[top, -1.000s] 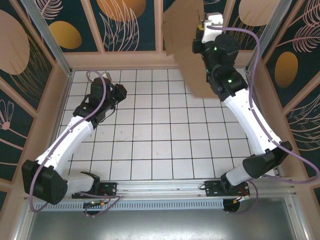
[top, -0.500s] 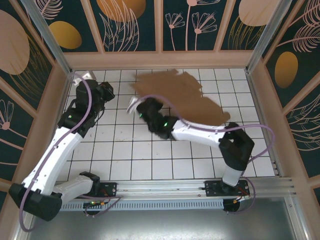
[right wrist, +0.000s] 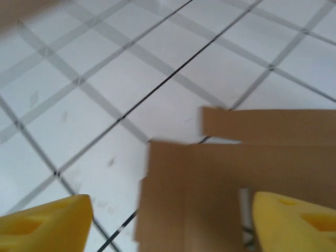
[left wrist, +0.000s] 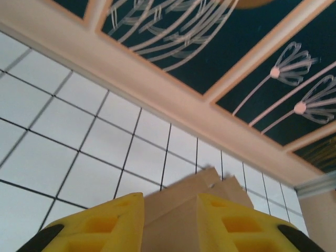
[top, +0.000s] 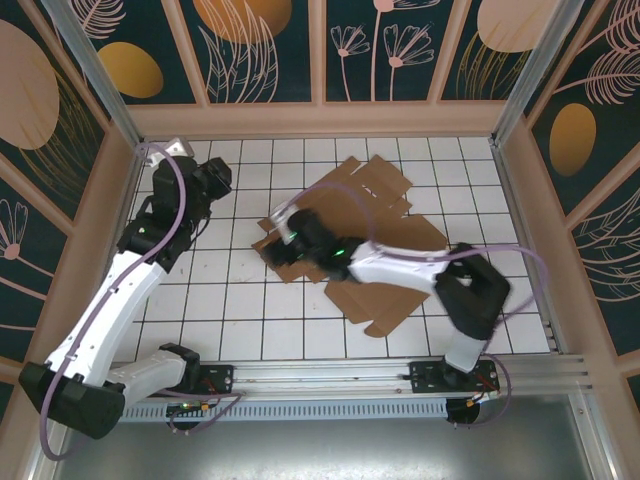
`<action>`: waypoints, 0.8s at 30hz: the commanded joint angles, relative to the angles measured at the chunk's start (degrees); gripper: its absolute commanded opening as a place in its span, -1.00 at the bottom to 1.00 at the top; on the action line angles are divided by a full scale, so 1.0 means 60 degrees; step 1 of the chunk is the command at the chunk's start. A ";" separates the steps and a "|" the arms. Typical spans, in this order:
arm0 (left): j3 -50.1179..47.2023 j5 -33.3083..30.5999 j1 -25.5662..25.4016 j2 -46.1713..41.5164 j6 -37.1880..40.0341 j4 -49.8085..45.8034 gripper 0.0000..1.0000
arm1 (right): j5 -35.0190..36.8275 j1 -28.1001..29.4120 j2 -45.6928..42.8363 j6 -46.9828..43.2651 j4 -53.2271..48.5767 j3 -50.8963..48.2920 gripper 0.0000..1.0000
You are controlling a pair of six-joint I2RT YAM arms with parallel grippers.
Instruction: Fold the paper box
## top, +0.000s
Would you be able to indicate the brown cardboard paper box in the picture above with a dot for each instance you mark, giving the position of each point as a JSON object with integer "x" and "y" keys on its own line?
{"x": 415, "y": 235}

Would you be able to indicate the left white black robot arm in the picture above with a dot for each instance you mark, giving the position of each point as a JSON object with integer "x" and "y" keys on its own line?
{"x": 125, "y": 295}

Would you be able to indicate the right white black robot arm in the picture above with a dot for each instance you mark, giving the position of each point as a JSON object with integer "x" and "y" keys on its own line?
{"x": 400, "y": 272}

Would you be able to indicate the grey metal sheet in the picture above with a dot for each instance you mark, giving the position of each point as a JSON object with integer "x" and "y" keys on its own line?
{"x": 325, "y": 450}

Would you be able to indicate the aluminium table edge rail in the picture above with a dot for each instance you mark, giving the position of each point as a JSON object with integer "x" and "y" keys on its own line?
{"x": 131, "y": 185}
{"x": 517, "y": 210}

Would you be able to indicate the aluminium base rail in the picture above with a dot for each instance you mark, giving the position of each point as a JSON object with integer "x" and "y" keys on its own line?
{"x": 325, "y": 374}

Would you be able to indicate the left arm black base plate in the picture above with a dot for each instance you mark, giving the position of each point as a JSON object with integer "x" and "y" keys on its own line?
{"x": 220, "y": 380}

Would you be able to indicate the aluminium frame post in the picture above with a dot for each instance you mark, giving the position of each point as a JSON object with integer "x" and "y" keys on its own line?
{"x": 101, "y": 85}
{"x": 533, "y": 75}

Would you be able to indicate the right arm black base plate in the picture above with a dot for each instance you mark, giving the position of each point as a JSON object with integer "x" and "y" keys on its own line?
{"x": 425, "y": 380}

